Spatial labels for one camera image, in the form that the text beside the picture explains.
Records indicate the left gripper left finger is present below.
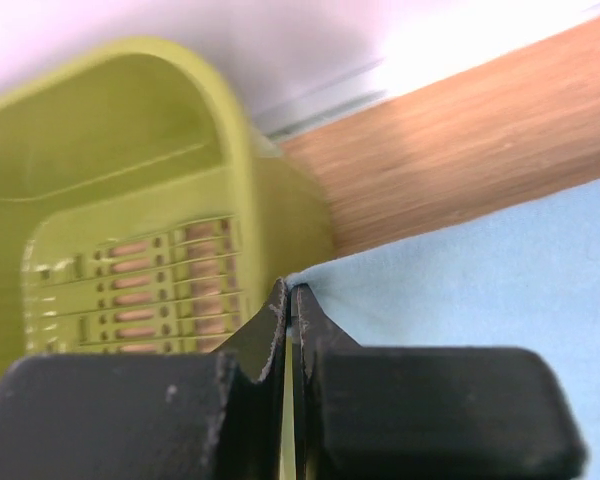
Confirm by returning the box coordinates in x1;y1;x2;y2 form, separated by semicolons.
0;281;287;479

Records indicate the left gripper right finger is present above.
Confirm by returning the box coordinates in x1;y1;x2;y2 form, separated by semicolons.
289;284;588;479

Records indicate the grey-blue t shirt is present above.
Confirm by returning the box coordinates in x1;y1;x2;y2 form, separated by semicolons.
287;179;600;479

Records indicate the olive green plastic basket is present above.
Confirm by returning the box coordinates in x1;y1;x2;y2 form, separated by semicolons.
0;38;334;377

